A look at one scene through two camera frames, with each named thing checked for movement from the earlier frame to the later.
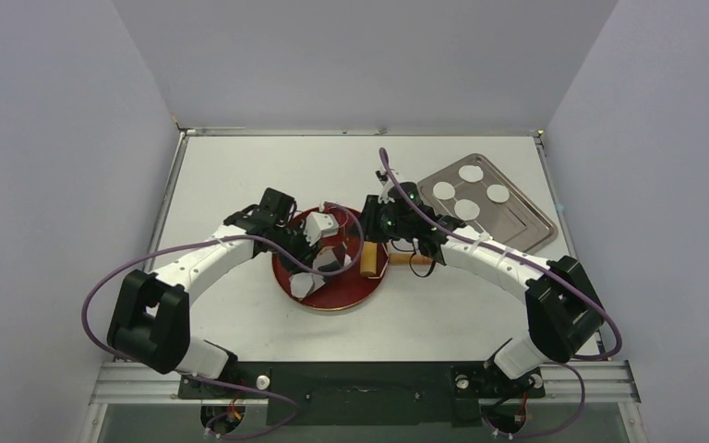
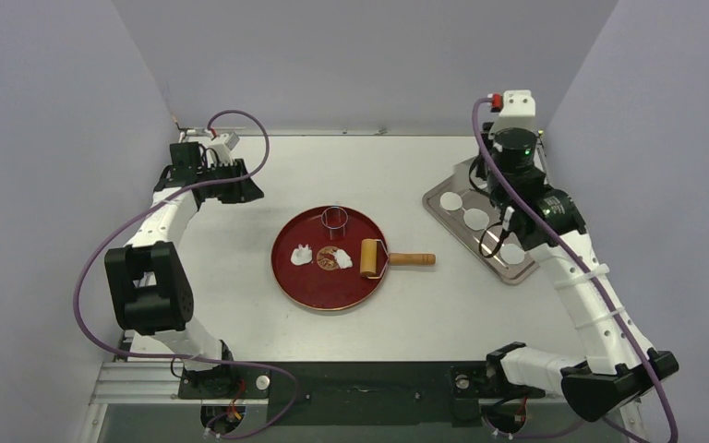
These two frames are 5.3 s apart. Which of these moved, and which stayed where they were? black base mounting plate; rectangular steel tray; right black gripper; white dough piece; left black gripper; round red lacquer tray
Moved: white dough piece; left black gripper; right black gripper
Stayed: round red lacquer tray; rectangular steel tray; black base mounting plate
